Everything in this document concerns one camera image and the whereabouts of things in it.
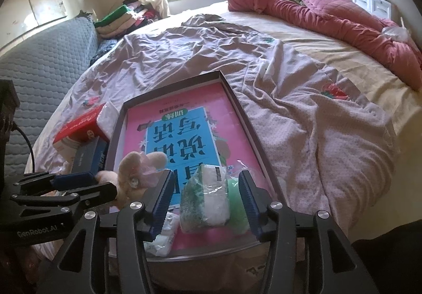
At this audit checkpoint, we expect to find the dark blue patterned pillow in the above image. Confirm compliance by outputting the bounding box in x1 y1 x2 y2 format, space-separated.
89 39 116 67

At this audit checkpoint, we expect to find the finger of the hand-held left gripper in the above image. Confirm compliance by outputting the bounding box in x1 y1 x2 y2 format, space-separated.
10 182 117 217
15 171 97 194

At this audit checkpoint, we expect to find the red quilt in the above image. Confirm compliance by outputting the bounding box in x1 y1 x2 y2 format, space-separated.
226 0 422 89

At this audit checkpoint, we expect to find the pink book box tray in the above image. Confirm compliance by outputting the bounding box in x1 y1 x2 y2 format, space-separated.
107 70 287 260

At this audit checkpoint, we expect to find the green sponge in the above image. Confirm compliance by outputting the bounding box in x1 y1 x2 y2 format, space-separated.
180 162 254 235

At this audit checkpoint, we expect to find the grey quilted headboard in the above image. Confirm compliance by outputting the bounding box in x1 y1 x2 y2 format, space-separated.
0 16 99 179

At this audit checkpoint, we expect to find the clear plastic bag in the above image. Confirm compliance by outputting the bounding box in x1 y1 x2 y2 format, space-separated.
382 26 413 42

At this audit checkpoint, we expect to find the pale purple printed blanket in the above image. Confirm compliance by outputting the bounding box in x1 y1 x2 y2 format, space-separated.
30 12 401 248

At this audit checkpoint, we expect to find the beige bed sheet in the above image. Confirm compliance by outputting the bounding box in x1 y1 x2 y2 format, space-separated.
142 7 422 156

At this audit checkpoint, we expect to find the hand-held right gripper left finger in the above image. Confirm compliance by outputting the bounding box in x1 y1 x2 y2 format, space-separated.
49 169 175 294

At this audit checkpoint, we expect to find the red and white tissue box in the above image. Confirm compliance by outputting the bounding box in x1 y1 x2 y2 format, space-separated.
53 103 119 145

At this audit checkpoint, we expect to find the black cable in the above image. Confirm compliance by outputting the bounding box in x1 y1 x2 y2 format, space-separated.
13 123 37 173

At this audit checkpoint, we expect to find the stack of folded clothes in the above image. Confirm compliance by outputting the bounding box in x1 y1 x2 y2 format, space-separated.
94 0 165 39

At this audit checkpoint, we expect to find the dark blue box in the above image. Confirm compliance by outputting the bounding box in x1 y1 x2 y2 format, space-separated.
71 136 109 173

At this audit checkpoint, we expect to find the pale pink plush toy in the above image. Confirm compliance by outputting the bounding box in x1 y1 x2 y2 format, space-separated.
95 151 169 209

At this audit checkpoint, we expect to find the white floral tissue pack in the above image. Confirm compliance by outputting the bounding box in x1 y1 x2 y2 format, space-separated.
145 212 180 258

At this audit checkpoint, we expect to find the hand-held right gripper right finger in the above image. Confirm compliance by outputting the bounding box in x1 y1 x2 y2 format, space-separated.
238 169 380 294

